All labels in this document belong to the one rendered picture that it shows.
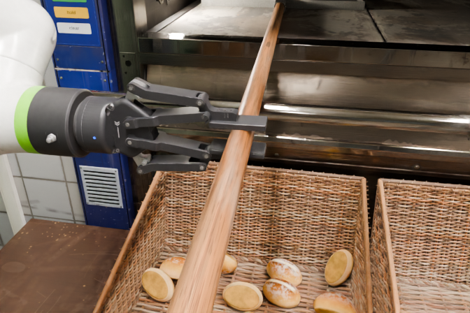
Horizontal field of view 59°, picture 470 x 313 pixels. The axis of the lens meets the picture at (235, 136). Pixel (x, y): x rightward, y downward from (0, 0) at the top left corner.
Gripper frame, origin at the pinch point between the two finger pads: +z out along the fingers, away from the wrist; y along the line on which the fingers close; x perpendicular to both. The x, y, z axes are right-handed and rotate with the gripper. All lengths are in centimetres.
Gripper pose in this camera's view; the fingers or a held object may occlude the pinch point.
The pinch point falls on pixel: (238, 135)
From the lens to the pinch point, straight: 52.9
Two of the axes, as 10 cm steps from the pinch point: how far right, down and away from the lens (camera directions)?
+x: -1.6, 4.5, -8.8
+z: 9.9, 0.8, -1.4
